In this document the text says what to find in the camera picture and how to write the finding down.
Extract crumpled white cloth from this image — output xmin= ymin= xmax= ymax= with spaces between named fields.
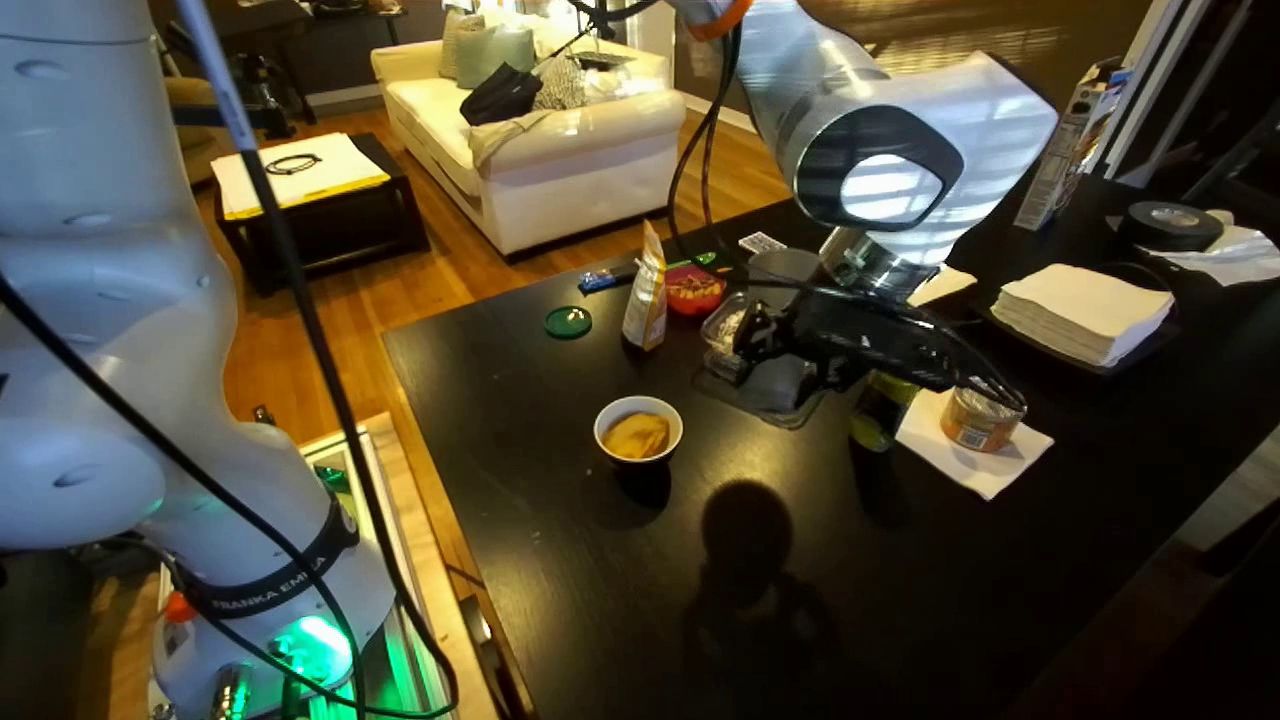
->
xmin=1173 ymin=216 xmax=1280 ymax=291

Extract white sofa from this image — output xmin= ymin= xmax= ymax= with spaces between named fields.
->
xmin=370 ymin=28 xmax=691 ymax=260

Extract white paper napkin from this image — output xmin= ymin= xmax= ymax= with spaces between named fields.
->
xmin=906 ymin=260 xmax=982 ymax=312

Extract black strap loop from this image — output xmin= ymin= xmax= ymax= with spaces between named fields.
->
xmin=261 ymin=147 xmax=330 ymax=180

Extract red bowl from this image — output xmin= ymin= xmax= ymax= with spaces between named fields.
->
xmin=659 ymin=260 xmax=736 ymax=318

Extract green soda can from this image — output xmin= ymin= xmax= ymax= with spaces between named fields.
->
xmin=847 ymin=368 xmax=923 ymax=457

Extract grey metal rack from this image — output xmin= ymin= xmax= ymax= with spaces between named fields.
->
xmin=1118 ymin=0 xmax=1280 ymax=190

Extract black bag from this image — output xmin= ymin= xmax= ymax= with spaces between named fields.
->
xmin=457 ymin=60 xmax=547 ymax=132

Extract pale sofa cushion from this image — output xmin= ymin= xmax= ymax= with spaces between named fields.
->
xmin=438 ymin=8 xmax=536 ymax=82

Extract small white bowl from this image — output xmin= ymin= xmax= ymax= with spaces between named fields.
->
xmin=587 ymin=392 xmax=687 ymax=468

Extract black tape roll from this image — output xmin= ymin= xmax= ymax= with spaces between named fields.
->
xmin=1119 ymin=196 xmax=1228 ymax=255

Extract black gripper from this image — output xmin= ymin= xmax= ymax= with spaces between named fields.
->
xmin=741 ymin=283 xmax=955 ymax=402

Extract printed cardboard carton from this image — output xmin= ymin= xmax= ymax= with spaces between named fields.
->
xmin=1035 ymin=56 xmax=1135 ymax=234

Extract blue snack bar wrapper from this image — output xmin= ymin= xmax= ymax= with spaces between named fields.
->
xmin=578 ymin=260 xmax=644 ymax=295

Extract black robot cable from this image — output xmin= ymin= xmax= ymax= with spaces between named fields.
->
xmin=173 ymin=0 xmax=463 ymax=720

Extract yellow chips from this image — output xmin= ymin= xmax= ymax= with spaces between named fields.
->
xmin=604 ymin=412 xmax=673 ymax=458

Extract stack of white napkins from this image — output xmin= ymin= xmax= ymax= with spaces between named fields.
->
xmin=989 ymin=260 xmax=1179 ymax=372

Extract white plastic bag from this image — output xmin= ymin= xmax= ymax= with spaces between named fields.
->
xmin=536 ymin=44 xmax=641 ymax=111

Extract glass jar on napkin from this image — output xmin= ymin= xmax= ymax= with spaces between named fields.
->
xmin=893 ymin=384 xmax=1062 ymax=505

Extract green round lid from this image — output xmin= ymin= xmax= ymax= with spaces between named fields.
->
xmin=539 ymin=301 xmax=597 ymax=344

